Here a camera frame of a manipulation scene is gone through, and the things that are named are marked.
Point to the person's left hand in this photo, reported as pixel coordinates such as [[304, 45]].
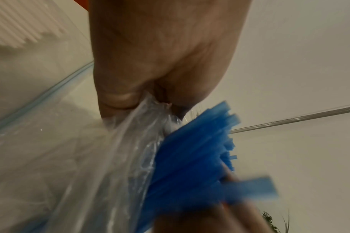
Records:
[[169, 50]]

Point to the green plant hedge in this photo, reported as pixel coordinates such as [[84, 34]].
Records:
[[271, 224]]

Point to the clear blue-zip bag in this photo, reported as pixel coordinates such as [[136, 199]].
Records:
[[33, 75]]

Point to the large bundle of blue straws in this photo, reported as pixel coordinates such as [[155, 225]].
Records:
[[192, 154]]

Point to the person's right hand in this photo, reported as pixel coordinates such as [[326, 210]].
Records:
[[215, 220]]

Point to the grey wall divider strip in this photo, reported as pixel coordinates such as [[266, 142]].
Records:
[[293, 119]]

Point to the clear plastic bag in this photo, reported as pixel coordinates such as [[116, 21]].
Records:
[[91, 170]]

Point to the red sofa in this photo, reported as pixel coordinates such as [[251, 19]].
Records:
[[82, 4]]

